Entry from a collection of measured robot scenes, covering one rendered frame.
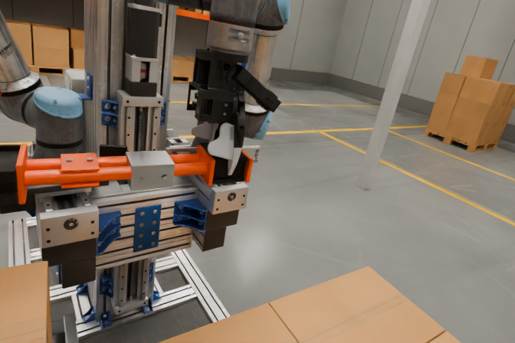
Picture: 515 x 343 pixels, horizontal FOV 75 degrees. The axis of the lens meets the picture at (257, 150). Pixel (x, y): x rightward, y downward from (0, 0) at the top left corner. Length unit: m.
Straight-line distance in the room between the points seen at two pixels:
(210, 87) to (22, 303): 0.57
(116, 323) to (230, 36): 1.44
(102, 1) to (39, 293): 0.81
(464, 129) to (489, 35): 3.58
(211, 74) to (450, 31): 10.58
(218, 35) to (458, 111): 7.30
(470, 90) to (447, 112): 0.57
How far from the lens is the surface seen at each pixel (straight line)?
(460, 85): 7.74
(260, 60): 1.08
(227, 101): 0.57
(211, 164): 0.58
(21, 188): 0.55
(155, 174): 0.57
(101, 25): 1.20
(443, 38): 11.07
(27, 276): 0.91
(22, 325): 0.82
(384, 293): 1.68
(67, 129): 1.06
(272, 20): 1.03
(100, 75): 1.22
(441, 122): 7.85
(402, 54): 3.79
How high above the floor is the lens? 1.53
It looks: 20 degrees down
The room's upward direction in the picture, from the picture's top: 10 degrees clockwise
